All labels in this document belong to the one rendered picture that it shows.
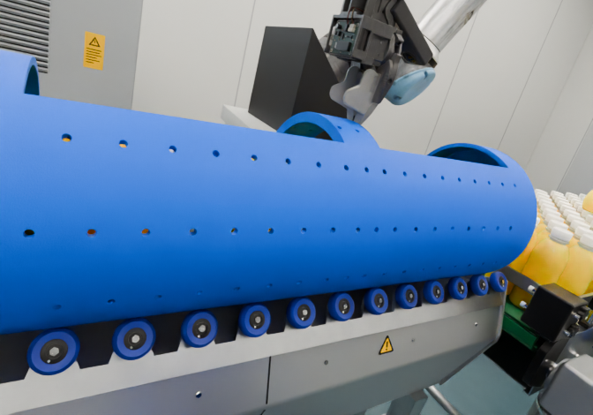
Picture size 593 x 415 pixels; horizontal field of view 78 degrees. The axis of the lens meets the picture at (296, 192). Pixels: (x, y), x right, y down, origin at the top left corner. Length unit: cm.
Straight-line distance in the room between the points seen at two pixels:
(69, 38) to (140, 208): 159
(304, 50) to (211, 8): 247
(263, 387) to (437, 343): 38
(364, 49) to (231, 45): 274
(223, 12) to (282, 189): 288
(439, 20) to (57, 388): 90
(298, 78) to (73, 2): 130
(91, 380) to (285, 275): 24
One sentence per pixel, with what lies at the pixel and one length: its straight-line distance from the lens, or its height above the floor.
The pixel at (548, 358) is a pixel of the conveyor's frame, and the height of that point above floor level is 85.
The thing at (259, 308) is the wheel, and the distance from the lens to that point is 52.
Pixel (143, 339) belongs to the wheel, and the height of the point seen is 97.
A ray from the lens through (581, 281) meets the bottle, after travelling 105.
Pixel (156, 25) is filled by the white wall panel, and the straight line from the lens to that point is 316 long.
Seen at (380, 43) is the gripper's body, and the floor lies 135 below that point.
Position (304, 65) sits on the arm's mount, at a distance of 76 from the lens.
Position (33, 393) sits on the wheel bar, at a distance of 49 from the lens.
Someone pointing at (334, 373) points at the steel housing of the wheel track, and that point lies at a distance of 65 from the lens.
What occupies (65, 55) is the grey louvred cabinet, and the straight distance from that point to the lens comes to 191.
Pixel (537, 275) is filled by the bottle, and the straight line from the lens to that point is 100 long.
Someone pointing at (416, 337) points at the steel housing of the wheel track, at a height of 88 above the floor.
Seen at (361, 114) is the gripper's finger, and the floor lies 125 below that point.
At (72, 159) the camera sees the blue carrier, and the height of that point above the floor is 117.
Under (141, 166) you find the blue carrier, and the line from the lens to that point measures 35.
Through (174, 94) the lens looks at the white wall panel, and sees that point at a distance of 321.
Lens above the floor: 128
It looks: 18 degrees down
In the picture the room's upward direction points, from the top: 15 degrees clockwise
